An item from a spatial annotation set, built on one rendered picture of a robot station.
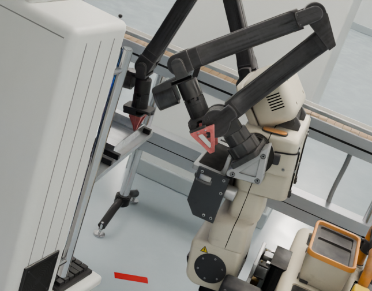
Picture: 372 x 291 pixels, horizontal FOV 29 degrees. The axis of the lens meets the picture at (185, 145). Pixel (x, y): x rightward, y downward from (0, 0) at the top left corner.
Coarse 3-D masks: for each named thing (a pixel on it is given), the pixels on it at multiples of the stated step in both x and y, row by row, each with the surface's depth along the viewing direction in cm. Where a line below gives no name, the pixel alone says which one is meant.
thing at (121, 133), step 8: (120, 120) 265; (128, 120) 264; (112, 128) 259; (120, 128) 261; (128, 128) 263; (112, 136) 253; (120, 136) 255; (128, 136) 249; (136, 136) 259; (112, 144) 247; (120, 144) 244
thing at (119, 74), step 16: (128, 48) 151; (128, 64) 152; (112, 80) 154; (112, 96) 155; (112, 112) 157; (96, 144) 160; (96, 160) 161; (80, 192) 166; (80, 208) 166; (80, 224) 169; (64, 256) 172; (64, 272) 174
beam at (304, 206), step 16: (160, 128) 357; (144, 144) 354; (160, 144) 352; (176, 144) 349; (192, 144) 351; (176, 160) 351; (192, 160) 349; (304, 192) 342; (272, 208) 343; (288, 208) 340; (304, 208) 338; (320, 208) 335; (336, 208) 337; (336, 224) 335; (352, 224) 332
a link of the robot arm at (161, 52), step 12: (180, 0) 234; (192, 0) 233; (180, 12) 235; (168, 24) 238; (180, 24) 238; (156, 36) 241; (168, 36) 240; (156, 48) 242; (144, 60) 244; (156, 60) 244
